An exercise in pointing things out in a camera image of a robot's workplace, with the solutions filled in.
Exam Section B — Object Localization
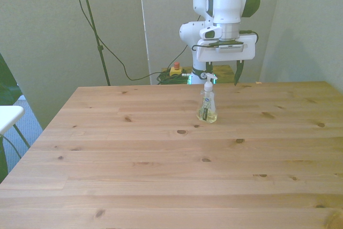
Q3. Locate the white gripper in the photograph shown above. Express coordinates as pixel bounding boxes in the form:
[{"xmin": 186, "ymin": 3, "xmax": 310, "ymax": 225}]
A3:
[{"xmin": 196, "ymin": 32, "xmax": 256, "ymax": 86}]

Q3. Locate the clear hand sanitizer pump bottle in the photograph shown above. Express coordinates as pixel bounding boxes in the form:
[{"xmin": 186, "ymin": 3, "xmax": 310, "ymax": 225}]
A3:
[{"xmin": 196, "ymin": 73, "xmax": 219, "ymax": 124}]

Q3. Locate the yellow emergency stop button box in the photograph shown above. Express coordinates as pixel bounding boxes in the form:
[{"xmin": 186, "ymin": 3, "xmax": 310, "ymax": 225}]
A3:
[{"xmin": 169, "ymin": 62, "xmax": 184, "ymax": 77}]

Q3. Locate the dark green object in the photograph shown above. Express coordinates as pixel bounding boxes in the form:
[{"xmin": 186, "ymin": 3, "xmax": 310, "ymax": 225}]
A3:
[{"xmin": 0, "ymin": 53, "xmax": 24, "ymax": 106}]

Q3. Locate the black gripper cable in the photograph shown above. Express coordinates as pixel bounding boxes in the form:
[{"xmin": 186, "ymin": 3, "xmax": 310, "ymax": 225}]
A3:
[{"xmin": 192, "ymin": 29, "xmax": 259, "ymax": 52}]

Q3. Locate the coiled dark green cable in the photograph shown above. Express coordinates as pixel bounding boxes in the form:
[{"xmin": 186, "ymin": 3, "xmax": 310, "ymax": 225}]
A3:
[{"xmin": 156, "ymin": 70, "xmax": 191, "ymax": 85}]

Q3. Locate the long black cable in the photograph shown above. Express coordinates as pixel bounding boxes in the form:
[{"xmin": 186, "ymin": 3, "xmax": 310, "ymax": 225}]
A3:
[{"xmin": 69, "ymin": 0, "xmax": 189, "ymax": 82}]

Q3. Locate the black camera stand pole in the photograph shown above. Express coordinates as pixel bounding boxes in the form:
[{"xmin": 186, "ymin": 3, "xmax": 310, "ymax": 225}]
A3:
[{"xmin": 66, "ymin": 0, "xmax": 112, "ymax": 86}]

